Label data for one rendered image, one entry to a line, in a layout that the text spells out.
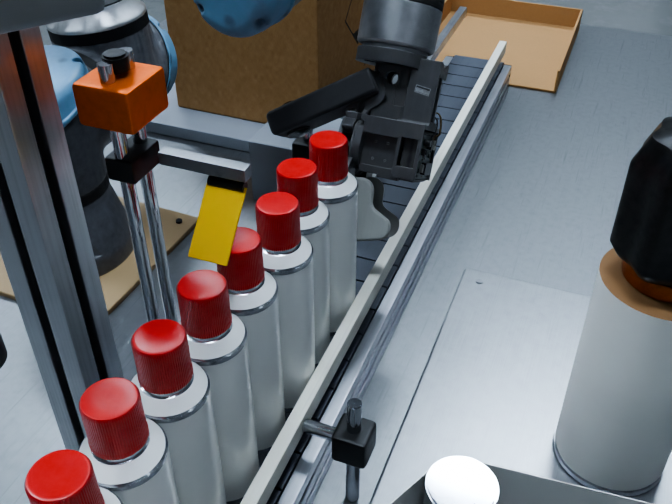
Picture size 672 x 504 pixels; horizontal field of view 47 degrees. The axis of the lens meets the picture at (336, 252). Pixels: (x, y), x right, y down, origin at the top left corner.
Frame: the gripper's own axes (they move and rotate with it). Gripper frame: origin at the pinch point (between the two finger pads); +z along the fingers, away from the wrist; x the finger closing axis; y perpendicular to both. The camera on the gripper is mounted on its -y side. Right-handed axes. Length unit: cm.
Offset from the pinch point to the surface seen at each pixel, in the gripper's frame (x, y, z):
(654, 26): 336, 34, -86
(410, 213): 11.3, 4.3, -4.3
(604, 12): 345, 10, -91
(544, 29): 85, 7, -38
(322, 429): -15.6, 6.4, 11.8
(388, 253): 4.5, 4.3, -0.4
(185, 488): -29.3, 1.7, 12.9
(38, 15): -46.3, -0.2, -14.5
